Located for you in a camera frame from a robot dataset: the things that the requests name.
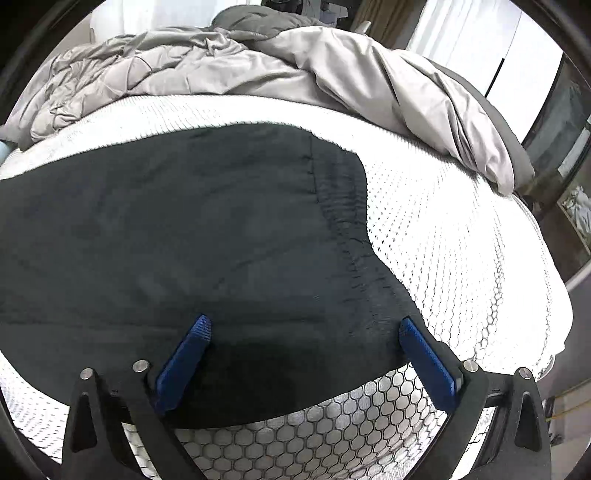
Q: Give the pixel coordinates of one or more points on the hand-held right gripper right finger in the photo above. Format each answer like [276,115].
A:
[429,364]

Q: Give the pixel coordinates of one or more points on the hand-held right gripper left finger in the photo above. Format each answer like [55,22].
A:
[184,364]

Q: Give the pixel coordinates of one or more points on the black pants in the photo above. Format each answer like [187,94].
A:
[184,230]

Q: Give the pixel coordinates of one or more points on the white honeycomb mattress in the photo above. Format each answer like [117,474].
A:
[461,254]

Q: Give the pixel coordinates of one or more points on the white figurine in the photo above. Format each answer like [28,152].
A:
[579,203]

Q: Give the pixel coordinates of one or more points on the glass display cabinet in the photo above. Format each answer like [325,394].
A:
[554,152]

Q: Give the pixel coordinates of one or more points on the light blue pillow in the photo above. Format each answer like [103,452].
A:
[4,153]

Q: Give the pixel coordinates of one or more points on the grey quilted comforter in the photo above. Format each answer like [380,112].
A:
[184,69]

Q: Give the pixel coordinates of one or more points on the white curtain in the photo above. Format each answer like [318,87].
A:
[461,27]

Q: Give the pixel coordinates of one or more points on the brown curtain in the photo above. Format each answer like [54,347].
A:
[383,18]

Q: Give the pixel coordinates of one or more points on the dark grey pillow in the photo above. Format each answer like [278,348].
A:
[258,21]

